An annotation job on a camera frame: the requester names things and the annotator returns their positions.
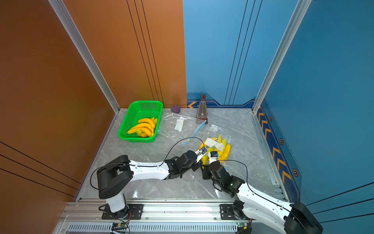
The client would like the yellow banana bunch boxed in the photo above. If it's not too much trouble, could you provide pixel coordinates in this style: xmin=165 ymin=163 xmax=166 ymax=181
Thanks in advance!
xmin=200 ymin=135 xmax=231 ymax=165
xmin=127 ymin=118 xmax=158 ymax=138

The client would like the clear zip-top bag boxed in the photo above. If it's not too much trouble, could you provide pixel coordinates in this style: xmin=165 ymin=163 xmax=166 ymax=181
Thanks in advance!
xmin=158 ymin=112 xmax=207 ymax=145
xmin=198 ymin=124 xmax=234 ymax=169

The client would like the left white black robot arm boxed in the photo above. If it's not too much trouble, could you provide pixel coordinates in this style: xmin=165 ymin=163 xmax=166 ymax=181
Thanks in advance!
xmin=96 ymin=147 xmax=207 ymax=220

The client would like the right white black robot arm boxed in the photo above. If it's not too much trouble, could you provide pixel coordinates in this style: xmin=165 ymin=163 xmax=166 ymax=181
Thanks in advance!
xmin=204 ymin=161 xmax=323 ymax=234

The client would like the green circuit board right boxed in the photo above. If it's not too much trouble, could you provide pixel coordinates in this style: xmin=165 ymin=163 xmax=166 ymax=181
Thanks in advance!
xmin=237 ymin=222 xmax=249 ymax=232

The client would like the green circuit board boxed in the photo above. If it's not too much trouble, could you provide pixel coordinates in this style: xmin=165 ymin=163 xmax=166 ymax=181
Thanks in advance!
xmin=111 ymin=222 xmax=129 ymax=233
xmin=237 ymin=222 xmax=249 ymax=232

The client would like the small white object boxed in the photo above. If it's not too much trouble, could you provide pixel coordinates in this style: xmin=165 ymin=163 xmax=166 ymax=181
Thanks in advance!
xmin=209 ymin=124 xmax=219 ymax=132

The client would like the green plastic basket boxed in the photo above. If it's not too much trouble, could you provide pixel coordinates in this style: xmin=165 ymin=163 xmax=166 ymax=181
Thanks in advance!
xmin=118 ymin=100 xmax=163 ymax=143

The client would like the brown wooden metronome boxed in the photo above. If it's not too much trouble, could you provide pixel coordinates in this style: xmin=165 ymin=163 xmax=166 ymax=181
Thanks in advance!
xmin=196 ymin=99 xmax=208 ymax=124

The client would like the purple cube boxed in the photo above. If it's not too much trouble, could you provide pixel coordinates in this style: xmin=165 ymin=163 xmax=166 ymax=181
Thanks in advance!
xmin=170 ymin=105 xmax=181 ymax=114

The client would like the green circuit board left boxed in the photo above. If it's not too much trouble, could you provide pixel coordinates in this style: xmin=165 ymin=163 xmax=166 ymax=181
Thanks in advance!
xmin=111 ymin=222 xmax=129 ymax=233

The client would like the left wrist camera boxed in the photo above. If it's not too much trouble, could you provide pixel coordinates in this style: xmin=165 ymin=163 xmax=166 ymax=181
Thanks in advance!
xmin=195 ymin=146 xmax=207 ymax=163

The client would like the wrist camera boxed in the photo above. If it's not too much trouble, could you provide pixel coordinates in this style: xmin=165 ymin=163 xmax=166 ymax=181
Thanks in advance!
xmin=195 ymin=146 xmax=207 ymax=163
xmin=208 ymin=151 xmax=219 ymax=164

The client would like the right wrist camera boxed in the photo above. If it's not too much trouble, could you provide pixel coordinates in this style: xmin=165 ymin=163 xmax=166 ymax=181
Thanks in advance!
xmin=208 ymin=151 xmax=219 ymax=164

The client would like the aluminium rail base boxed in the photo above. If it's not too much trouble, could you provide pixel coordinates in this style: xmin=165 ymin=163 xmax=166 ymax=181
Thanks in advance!
xmin=52 ymin=198 xmax=302 ymax=234

